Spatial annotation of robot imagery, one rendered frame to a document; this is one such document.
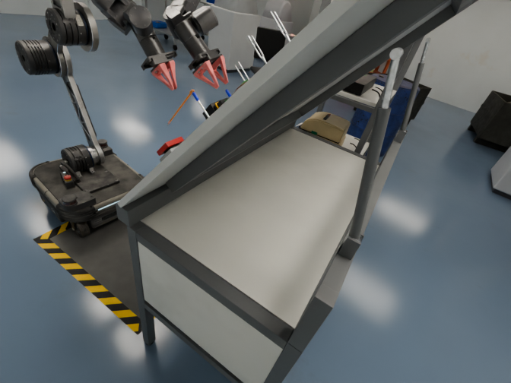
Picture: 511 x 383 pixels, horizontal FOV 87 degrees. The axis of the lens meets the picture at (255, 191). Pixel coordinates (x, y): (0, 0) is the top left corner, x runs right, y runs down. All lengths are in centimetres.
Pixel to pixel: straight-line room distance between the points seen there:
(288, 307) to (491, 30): 817
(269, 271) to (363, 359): 106
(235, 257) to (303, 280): 21
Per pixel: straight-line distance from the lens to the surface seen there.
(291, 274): 83
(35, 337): 172
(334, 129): 179
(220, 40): 579
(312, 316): 60
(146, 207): 90
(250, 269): 80
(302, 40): 37
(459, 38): 857
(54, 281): 186
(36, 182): 215
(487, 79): 857
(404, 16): 49
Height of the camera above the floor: 144
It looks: 37 degrees down
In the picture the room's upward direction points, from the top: 13 degrees clockwise
